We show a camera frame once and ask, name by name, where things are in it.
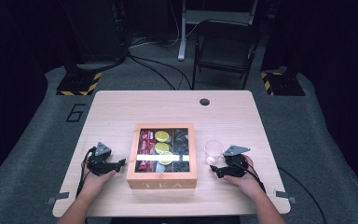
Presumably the clear plastic cup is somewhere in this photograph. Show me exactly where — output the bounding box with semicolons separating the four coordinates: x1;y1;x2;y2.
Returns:
203;139;225;166

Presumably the hazard striped stand base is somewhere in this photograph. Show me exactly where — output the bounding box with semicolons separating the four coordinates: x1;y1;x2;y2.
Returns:
260;66;306;97
55;71;103;97

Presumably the grey floor carpet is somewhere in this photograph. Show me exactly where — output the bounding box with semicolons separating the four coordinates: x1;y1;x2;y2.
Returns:
0;36;358;224

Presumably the person's right hand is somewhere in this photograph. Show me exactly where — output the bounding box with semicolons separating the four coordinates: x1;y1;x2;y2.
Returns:
224;154;265;200

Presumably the wooden tea box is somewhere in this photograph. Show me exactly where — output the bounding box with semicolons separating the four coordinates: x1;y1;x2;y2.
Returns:
126;122;199;190

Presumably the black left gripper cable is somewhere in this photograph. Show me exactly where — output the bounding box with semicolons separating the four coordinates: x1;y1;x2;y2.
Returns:
76;147;97;199

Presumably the white floor cable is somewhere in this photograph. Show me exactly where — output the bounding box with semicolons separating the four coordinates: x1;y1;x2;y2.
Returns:
130;0;183;49

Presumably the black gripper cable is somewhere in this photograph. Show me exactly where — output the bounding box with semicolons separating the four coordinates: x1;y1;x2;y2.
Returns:
229;157;267;192
76;147;97;199

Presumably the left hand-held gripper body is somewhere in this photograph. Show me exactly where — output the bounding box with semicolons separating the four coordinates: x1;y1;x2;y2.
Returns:
87;142;112;176

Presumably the grey table clamp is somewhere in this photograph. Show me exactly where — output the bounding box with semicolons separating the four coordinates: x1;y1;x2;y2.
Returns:
273;189;297;204
46;191;71;205

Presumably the white desk stand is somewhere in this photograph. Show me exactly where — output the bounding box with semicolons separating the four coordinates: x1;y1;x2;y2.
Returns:
177;0;259;62

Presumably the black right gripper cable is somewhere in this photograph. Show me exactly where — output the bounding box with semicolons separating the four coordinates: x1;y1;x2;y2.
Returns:
229;157;267;192

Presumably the red stick packet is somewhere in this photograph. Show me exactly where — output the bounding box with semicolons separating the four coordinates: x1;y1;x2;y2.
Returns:
137;130;147;172
145;130;157;157

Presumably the black folding chair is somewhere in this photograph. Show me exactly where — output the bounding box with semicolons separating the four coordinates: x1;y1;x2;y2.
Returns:
191;19;262;91

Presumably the person's left hand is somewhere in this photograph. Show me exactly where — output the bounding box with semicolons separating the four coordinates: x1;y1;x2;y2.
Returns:
79;161;117;195

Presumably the black floor cable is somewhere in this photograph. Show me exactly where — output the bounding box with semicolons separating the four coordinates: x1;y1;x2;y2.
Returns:
127;52;177;91
277;166;328;224

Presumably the thin black cable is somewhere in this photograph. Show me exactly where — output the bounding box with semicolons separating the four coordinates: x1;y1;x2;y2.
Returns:
127;52;194;91

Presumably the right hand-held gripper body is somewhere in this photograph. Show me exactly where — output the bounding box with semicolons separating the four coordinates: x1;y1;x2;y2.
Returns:
223;145;251;178

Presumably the green lid capsule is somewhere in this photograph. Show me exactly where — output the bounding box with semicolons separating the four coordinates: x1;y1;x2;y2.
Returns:
154;130;171;143
154;142;172;155
158;151;174;166

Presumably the dark pyramid tea bag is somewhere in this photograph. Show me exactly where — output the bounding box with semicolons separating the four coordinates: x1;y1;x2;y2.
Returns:
172;161;190;173
172;129;190;154

